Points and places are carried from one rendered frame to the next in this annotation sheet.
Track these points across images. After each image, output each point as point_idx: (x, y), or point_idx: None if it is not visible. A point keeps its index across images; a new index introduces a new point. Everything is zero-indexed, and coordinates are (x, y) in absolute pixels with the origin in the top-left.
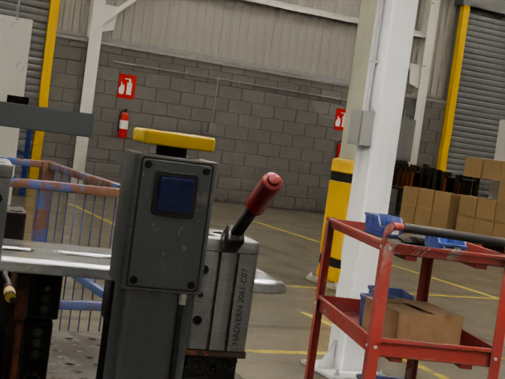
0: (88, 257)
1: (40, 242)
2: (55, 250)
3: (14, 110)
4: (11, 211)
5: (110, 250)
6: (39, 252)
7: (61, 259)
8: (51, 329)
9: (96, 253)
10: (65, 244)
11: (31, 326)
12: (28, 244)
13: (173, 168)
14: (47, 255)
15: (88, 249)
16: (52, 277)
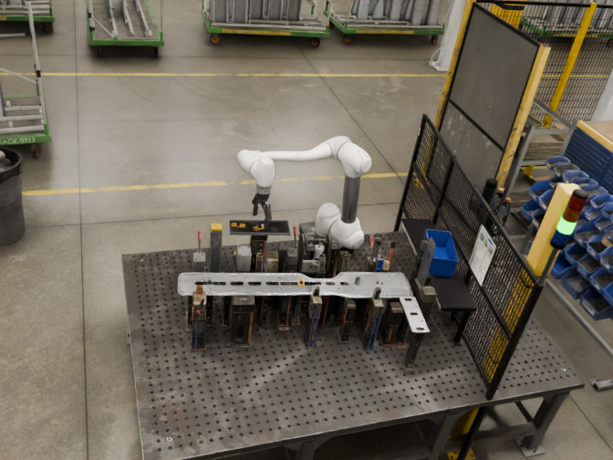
0: (219, 280)
1: (228, 291)
2: (225, 285)
3: (238, 220)
4: (235, 295)
5: (212, 290)
6: (229, 281)
7: (224, 277)
8: None
9: (216, 286)
10: (223, 291)
11: None
12: (231, 288)
13: None
14: (227, 279)
15: (218, 288)
16: None
